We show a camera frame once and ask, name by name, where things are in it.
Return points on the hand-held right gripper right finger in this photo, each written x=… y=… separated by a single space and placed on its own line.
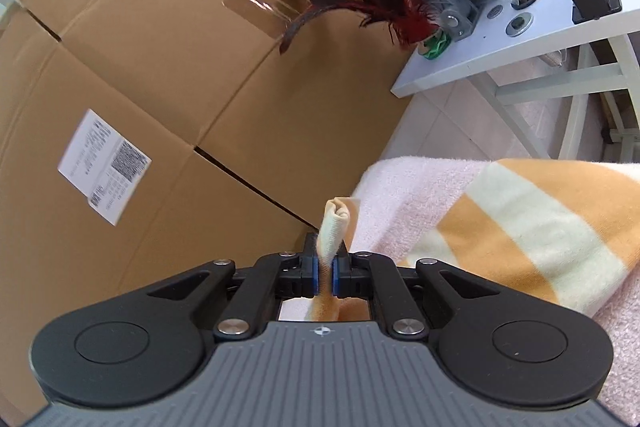
x=336 y=279

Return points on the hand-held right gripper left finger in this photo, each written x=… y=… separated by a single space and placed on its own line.
x=315 y=277

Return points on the orange and white striped sweater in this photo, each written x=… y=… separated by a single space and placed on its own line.
x=525 y=217

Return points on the pink fluffy towel blanket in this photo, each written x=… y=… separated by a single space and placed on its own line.
x=410 y=187

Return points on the plain cardboard box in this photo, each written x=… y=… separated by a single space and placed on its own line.
x=325 y=107

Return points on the white barcode shipping label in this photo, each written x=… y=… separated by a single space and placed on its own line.
x=120 y=179

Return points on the large cardboard box with labels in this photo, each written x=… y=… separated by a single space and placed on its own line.
x=75 y=282

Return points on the white text shipping label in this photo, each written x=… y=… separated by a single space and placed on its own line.
x=89 y=152

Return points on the clear packing tape patch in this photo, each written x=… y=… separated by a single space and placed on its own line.
x=270 y=2

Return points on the white table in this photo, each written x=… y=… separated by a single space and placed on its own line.
x=500 y=52

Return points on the cardboard box with tape patches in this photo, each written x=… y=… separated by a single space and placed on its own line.
x=125 y=7

